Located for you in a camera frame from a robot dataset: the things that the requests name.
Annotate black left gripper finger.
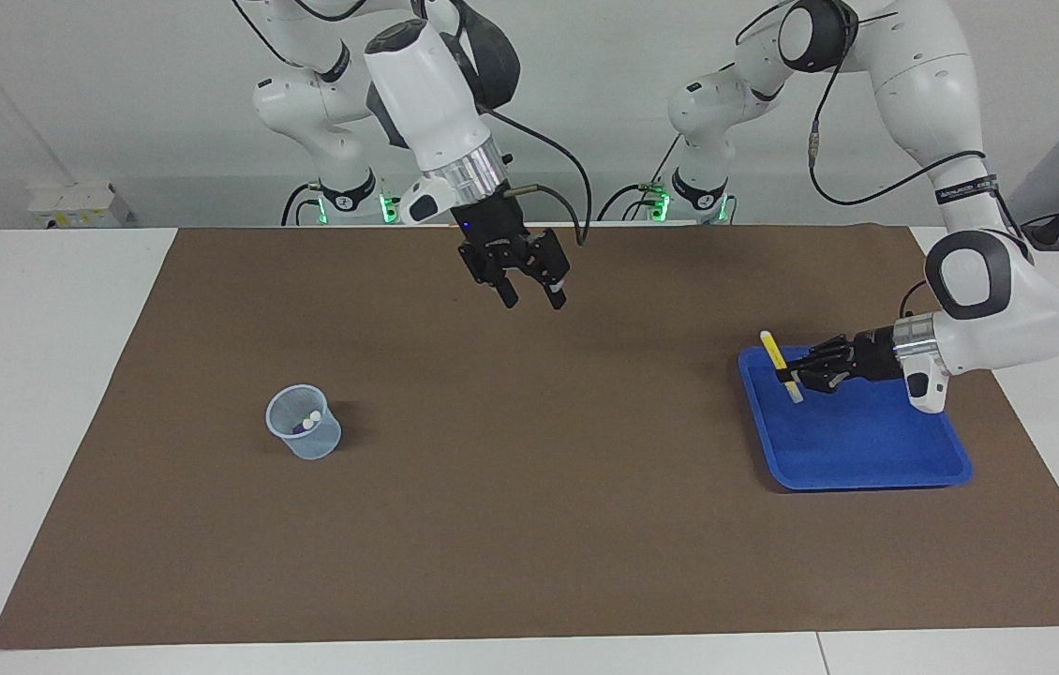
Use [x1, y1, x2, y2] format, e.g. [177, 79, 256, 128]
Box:
[786, 367, 855, 394]
[800, 335, 855, 368]

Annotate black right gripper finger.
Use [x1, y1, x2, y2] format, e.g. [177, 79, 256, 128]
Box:
[530, 229, 573, 311]
[463, 247, 522, 309]

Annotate yellow marker pen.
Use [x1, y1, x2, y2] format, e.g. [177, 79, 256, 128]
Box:
[759, 329, 805, 405]

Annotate blue plastic tray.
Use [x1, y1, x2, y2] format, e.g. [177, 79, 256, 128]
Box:
[738, 344, 974, 492]

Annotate translucent plastic cup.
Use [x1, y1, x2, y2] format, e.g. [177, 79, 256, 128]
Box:
[265, 383, 342, 460]

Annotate brown table mat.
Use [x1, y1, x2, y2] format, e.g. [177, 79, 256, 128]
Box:
[0, 223, 1059, 651]

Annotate white box with yellow labels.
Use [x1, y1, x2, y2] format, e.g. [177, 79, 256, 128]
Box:
[28, 181, 132, 229]

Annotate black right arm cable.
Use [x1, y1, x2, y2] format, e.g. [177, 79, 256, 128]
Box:
[490, 105, 594, 248]

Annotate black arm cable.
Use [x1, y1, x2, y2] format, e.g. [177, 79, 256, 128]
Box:
[736, 0, 1023, 318]
[490, 105, 594, 248]

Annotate black base cable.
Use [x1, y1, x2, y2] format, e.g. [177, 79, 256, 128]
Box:
[281, 181, 322, 227]
[597, 139, 688, 223]

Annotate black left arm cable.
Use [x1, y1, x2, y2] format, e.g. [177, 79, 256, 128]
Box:
[736, 0, 1023, 318]

